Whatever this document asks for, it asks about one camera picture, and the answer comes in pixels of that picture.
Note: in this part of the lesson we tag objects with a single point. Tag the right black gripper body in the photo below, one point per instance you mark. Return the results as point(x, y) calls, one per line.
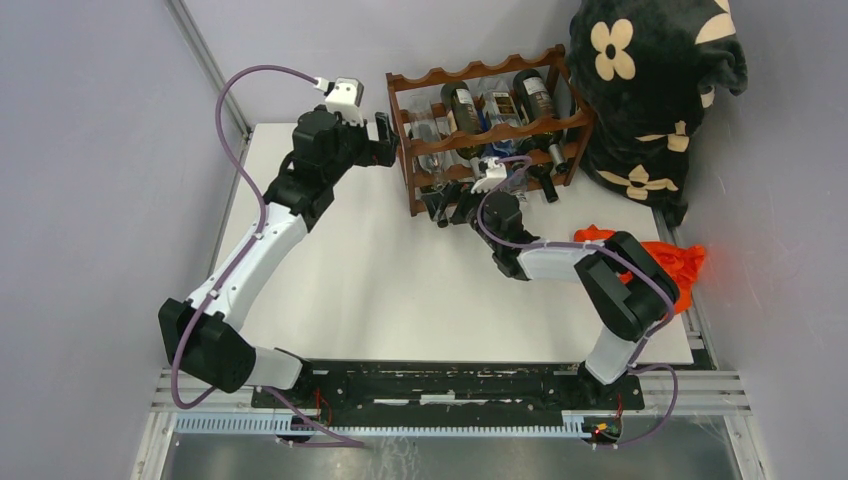
point(468, 204)

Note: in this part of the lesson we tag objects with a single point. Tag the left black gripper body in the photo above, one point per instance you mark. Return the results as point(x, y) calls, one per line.
point(368, 152)

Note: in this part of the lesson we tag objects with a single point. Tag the blue square bottle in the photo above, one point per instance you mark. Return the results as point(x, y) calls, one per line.
point(517, 185)

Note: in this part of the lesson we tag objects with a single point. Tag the green wine bottle white label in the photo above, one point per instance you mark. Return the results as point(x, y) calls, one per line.
point(542, 172)

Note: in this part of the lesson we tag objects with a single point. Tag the clear bottle black cap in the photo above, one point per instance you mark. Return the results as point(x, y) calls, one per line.
point(498, 107)

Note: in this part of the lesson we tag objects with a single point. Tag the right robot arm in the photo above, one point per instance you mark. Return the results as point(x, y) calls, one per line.
point(629, 289)

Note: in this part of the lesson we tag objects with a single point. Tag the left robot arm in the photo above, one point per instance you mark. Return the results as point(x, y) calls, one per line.
point(201, 333)

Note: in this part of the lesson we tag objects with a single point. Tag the brown wooden wine rack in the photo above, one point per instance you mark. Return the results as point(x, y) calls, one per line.
point(554, 59)

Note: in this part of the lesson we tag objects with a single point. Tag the orange cloth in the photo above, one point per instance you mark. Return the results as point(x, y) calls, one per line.
point(681, 264)

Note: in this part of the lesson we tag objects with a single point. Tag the black floral blanket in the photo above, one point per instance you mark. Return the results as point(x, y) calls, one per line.
point(650, 70)

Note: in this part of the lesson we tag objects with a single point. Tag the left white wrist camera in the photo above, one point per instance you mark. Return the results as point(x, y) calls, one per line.
point(343, 97)

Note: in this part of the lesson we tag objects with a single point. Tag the black mounting rail base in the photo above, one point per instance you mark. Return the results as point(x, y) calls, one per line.
point(404, 394)

